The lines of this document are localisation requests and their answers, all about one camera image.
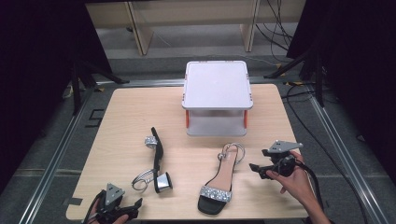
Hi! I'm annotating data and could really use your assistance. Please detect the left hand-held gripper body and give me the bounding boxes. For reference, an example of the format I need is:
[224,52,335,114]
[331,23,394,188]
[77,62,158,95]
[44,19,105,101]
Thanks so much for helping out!
[92,182,127,224]

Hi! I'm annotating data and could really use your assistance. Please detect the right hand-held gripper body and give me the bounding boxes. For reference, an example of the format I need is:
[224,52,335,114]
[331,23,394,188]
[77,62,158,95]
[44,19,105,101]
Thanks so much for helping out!
[261,139,304,179]

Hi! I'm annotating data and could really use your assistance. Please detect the silver-strap sandal with glitter band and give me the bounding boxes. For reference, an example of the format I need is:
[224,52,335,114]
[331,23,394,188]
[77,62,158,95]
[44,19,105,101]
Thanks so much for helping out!
[131,126,174,194]
[197,142,246,216]

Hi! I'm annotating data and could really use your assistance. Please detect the person's left hand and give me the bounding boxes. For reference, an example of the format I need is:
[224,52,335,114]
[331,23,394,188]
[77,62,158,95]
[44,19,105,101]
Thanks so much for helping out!
[88,199,131,224]

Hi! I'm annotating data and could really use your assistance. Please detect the person's right hand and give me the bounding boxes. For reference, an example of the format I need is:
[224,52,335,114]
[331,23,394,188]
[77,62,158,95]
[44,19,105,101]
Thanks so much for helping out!
[265,150,313,207]

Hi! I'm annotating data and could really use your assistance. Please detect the black tripod stand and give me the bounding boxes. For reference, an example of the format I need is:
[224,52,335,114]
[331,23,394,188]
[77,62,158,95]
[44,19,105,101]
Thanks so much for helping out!
[68,58,131,117]
[263,43,327,108]

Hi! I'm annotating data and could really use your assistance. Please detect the black curtain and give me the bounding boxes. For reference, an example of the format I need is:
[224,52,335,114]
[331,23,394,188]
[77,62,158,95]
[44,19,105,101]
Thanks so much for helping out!
[0,0,114,195]
[285,0,396,185]

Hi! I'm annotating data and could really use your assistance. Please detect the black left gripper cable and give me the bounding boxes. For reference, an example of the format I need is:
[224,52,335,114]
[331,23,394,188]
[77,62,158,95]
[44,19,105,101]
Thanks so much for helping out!
[81,189,107,224]

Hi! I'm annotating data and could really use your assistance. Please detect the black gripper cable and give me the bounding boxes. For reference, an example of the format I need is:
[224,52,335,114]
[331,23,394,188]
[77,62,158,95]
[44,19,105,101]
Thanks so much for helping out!
[81,189,107,224]
[294,158,325,213]

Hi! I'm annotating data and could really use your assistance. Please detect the long black floor cable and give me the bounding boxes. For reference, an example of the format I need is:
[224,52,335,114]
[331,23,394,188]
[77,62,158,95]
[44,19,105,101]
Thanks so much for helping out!
[280,81,372,224]

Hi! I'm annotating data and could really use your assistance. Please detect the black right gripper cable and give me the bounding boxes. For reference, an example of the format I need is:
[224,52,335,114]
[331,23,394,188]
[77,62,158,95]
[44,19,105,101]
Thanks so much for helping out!
[294,158,325,213]

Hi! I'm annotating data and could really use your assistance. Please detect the aluminium floor rail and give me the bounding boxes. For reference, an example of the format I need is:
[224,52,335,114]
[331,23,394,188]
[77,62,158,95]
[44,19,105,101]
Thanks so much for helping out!
[92,76,314,89]
[18,88,95,224]
[306,86,390,224]

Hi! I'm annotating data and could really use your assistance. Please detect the bundle of black floor cables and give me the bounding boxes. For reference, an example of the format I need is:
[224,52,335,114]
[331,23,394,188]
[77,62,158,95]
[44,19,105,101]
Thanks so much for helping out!
[254,0,295,64]

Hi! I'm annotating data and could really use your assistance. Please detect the light wooden desk frame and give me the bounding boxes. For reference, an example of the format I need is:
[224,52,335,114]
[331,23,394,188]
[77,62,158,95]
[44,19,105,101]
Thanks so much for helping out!
[85,0,307,57]

